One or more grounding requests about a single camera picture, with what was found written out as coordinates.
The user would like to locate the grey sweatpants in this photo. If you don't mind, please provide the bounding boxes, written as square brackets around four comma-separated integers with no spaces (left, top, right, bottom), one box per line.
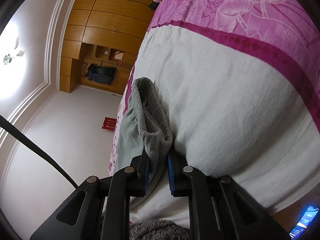
[114,77,173,195]

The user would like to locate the grey fluffy sleeve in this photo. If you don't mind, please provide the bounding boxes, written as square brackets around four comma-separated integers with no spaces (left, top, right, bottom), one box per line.
[130,219,191,240]

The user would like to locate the red stool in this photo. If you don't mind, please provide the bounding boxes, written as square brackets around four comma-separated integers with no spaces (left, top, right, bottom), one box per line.
[102,117,117,132]

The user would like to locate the smartphone lit screen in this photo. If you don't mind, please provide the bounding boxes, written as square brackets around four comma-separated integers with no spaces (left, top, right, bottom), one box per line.
[289,206,319,239]

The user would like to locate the pink purple striped bedspread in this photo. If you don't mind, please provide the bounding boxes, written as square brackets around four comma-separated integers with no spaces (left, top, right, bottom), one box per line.
[109,0,319,213]

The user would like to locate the red white box on shelf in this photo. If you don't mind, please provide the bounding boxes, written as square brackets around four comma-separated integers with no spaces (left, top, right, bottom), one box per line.
[110,49,124,66]

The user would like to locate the ceiling lamp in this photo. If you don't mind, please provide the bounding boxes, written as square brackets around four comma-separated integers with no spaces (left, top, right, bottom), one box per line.
[3,36,25,65]

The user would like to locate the wooden wardrobe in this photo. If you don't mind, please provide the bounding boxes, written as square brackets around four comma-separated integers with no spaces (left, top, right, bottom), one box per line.
[60,0,154,95]

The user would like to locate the black bag by wardrobe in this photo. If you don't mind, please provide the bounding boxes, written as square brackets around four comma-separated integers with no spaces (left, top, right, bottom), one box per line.
[148,2,159,10]

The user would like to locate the black cable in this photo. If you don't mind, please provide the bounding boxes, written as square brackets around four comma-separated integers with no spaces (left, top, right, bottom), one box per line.
[0,114,79,188]

